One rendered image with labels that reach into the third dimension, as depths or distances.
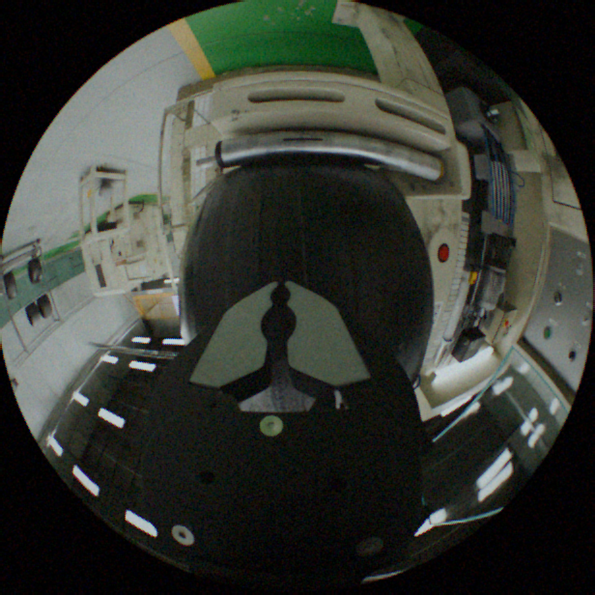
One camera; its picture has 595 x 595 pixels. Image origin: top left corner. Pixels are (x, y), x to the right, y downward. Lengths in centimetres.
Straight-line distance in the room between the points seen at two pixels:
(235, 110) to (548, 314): 80
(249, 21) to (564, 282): 139
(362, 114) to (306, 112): 7
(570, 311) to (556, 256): 15
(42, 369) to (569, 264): 1188
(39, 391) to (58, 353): 236
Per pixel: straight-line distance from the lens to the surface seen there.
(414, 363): 20
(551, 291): 69
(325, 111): 26
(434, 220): 43
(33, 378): 1118
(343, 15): 111
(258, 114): 26
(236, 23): 114
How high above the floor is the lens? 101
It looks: 24 degrees up
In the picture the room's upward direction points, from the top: 177 degrees clockwise
